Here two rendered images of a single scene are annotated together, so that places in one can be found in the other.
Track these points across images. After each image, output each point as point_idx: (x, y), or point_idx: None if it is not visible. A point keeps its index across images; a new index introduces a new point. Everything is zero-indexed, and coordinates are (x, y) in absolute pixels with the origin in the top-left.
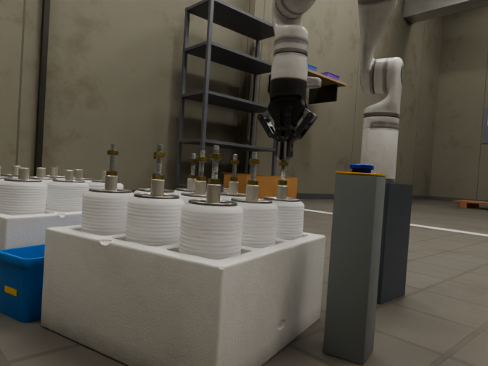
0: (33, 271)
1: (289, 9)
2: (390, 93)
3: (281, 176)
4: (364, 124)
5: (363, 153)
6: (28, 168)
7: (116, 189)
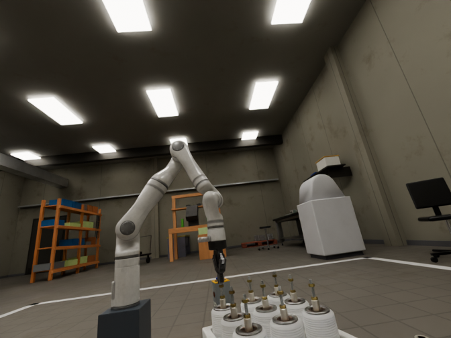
0: None
1: (219, 206)
2: (139, 241)
3: (223, 293)
4: (135, 262)
5: (135, 284)
6: (414, 336)
7: (313, 308)
